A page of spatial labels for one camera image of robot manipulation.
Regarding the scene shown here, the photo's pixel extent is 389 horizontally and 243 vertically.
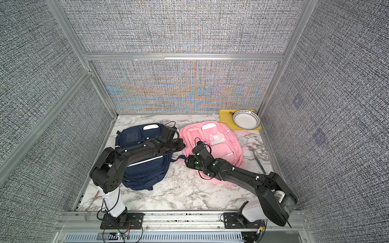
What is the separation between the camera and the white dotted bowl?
1.12 m

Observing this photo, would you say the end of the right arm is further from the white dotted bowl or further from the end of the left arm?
the white dotted bowl

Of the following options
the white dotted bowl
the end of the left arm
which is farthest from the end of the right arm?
the white dotted bowl
